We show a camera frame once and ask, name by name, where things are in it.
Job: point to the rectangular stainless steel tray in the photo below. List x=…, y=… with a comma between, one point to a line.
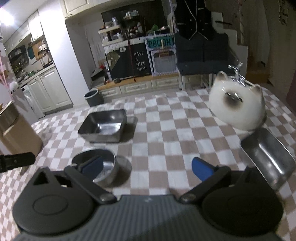
x=103, y=126

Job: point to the oval stainless steel dish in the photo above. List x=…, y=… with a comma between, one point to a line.
x=263, y=150

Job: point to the white kitchen cabinet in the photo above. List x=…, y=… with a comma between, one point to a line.
x=49, y=91

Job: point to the poizon blue white box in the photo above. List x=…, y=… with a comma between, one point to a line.
x=161, y=51

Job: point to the round stainless steel bowl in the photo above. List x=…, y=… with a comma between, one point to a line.
x=110, y=164

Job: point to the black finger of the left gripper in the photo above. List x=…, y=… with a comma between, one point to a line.
x=10, y=162

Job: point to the white storage shelf rack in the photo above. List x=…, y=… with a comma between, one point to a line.
x=111, y=33

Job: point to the dark folding table white legs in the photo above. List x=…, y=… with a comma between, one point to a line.
x=200, y=56

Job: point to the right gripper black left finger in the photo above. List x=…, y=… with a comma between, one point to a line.
x=84, y=174

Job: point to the low white drawer bench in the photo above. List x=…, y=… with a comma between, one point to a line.
x=139, y=85

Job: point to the white washing machine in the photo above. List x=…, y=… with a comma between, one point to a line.
x=32, y=102

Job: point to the brown white checkered tablecloth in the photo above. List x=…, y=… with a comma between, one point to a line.
x=164, y=132

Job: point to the white cat shaped teapot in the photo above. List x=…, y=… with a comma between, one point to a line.
x=236, y=101

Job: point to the beige pitcher with steel lid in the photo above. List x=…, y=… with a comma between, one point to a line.
x=16, y=133

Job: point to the black have a nice day sign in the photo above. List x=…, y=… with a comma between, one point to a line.
x=127, y=60

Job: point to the dark grey trash bin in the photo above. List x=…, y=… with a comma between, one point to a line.
x=94, y=97

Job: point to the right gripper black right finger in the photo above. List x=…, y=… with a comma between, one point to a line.
x=212, y=178

